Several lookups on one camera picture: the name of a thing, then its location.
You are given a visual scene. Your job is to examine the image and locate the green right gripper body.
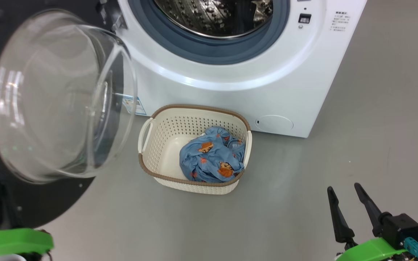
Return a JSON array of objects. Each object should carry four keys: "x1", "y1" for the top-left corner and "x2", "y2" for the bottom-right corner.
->
[{"x1": 334, "y1": 237, "x2": 413, "y2": 261}]

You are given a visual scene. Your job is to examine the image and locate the glass washing machine door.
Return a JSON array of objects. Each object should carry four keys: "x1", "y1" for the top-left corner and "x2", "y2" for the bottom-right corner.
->
[{"x1": 0, "y1": 0, "x2": 139, "y2": 232}]

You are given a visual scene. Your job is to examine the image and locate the round white filter cover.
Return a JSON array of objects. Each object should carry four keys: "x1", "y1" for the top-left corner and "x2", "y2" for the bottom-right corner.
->
[{"x1": 255, "y1": 115, "x2": 294, "y2": 133}]

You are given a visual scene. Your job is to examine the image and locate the stainless steel washing machine drum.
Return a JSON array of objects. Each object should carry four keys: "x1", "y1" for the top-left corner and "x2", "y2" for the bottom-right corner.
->
[{"x1": 153, "y1": 0, "x2": 274, "y2": 38}]

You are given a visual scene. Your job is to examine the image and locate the metal door hinge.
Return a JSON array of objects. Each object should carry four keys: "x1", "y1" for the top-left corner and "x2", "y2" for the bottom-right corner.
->
[{"x1": 98, "y1": 0, "x2": 128, "y2": 33}]

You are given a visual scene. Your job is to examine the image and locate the cream perforated laundry basket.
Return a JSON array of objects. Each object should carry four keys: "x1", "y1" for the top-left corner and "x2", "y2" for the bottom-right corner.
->
[{"x1": 138, "y1": 104, "x2": 253, "y2": 195}]

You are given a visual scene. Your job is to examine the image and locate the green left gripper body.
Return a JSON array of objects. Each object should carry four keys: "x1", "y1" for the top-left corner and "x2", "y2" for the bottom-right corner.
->
[{"x1": 0, "y1": 228, "x2": 54, "y2": 258}]

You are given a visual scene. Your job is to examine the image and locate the blue white energy label sticker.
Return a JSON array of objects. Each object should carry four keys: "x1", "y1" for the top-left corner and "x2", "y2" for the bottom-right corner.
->
[{"x1": 122, "y1": 95, "x2": 147, "y2": 116}]

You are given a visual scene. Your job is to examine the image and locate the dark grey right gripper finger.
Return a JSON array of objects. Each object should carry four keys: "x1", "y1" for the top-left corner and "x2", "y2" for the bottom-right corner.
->
[
  {"x1": 354, "y1": 182, "x2": 384, "y2": 238},
  {"x1": 327, "y1": 186, "x2": 357, "y2": 244}
]

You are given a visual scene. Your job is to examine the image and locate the white front-load washing machine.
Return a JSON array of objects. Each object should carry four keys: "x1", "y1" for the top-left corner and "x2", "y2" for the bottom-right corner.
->
[{"x1": 97, "y1": 0, "x2": 367, "y2": 138}]

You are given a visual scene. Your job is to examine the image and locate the blue bear-print garment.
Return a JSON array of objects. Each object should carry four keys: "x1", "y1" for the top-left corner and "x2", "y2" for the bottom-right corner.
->
[{"x1": 179, "y1": 126, "x2": 246, "y2": 183}]

